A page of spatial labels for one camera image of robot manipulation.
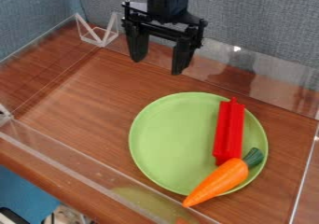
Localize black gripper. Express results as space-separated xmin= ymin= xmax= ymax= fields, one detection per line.
xmin=121 ymin=1 xmax=208 ymax=76

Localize orange toy carrot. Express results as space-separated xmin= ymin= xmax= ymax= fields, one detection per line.
xmin=181 ymin=147 xmax=264 ymax=207

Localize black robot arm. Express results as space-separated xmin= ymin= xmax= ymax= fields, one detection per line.
xmin=121 ymin=0 xmax=208 ymax=75

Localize green plate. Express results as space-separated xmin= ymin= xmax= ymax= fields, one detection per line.
xmin=127 ymin=91 xmax=269 ymax=198

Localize red toy block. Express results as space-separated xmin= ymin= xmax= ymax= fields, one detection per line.
xmin=212 ymin=98 xmax=244 ymax=165

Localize clear acrylic corner bracket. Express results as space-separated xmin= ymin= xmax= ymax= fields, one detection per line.
xmin=75 ymin=12 xmax=120 ymax=48

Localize clear acrylic enclosure wall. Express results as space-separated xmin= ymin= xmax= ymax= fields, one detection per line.
xmin=0 ymin=19 xmax=319 ymax=224

